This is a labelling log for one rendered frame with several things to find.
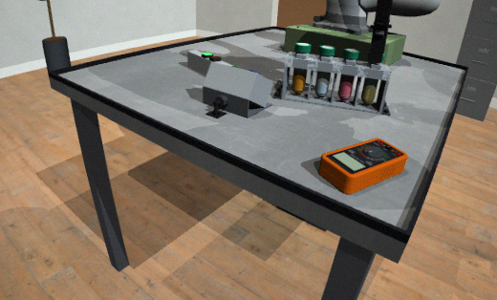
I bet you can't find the orange digital multimeter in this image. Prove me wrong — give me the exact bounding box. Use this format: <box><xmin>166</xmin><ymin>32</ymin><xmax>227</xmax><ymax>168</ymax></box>
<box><xmin>318</xmin><ymin>139</ymin><xmax>408</xmax><ymax>194</ymax></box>

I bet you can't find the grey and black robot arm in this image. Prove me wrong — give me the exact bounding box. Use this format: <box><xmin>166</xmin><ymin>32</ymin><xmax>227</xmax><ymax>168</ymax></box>
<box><xmin>313</xmin><ymin>0</ymin><xmax>442</xmax><ymax>35</ymax></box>

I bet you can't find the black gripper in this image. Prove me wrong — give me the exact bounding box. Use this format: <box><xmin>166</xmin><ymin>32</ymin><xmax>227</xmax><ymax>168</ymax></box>
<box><xmin>368</xmin><ymin>0</ymin><xmax>393</xmax><ymax>63</ymax></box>

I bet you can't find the black table edge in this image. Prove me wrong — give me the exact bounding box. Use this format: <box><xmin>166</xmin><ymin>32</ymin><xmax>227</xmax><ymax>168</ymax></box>
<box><xmin>48</xmin><ymin>26</ymin><xmax>468</xmax><ymax>244</ymax></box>

